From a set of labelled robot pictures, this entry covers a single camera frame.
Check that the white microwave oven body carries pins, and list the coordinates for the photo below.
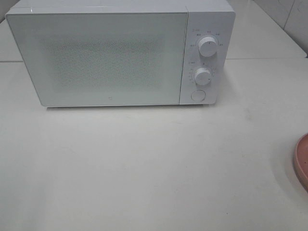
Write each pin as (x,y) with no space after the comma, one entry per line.
(204,18)

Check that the white microwave door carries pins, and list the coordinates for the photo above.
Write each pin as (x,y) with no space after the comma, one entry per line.
(102,59)

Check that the upper white power knob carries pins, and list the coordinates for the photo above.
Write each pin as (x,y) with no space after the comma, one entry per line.
(207,46)

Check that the lower white timer knob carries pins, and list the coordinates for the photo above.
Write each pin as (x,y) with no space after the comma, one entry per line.
(203,76)

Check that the pink round plate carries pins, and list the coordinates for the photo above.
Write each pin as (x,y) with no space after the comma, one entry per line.
(301,161)

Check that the round white door button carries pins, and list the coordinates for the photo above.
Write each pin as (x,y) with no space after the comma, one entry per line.
(198,95)

